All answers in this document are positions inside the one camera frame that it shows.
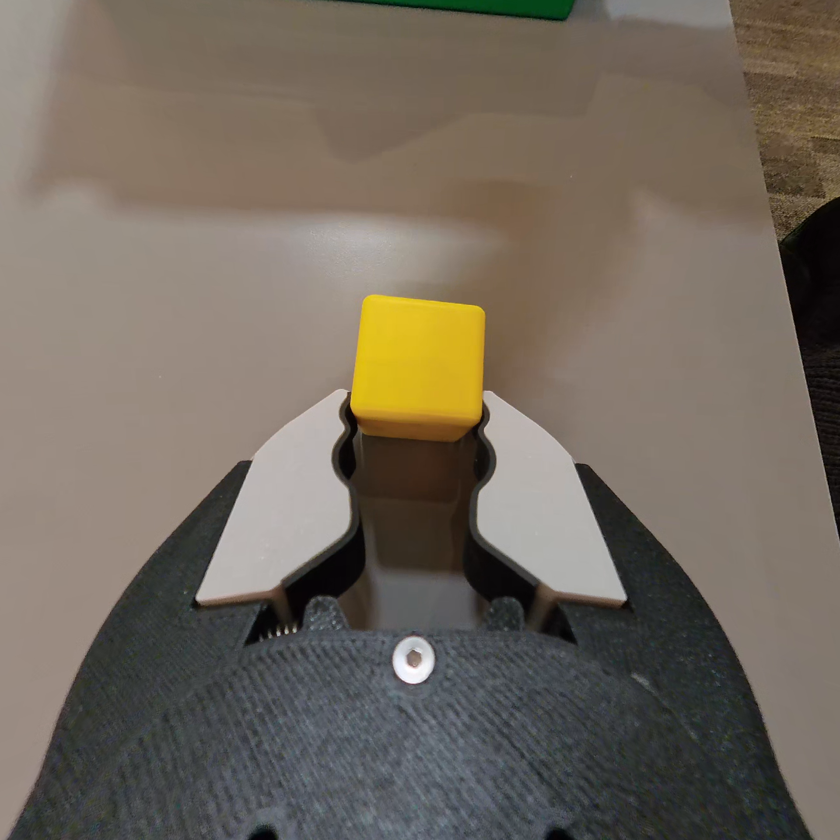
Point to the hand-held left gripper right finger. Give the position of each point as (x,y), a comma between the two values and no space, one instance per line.
(548,525)

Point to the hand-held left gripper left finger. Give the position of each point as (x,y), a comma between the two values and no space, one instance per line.
(282,525)

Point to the green plastic bin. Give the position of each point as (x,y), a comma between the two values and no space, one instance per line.
(479,8)

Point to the yellow cube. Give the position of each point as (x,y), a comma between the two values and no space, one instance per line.
(417,361)

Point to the person's dark clothed body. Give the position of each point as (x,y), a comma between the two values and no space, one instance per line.
(820,328)

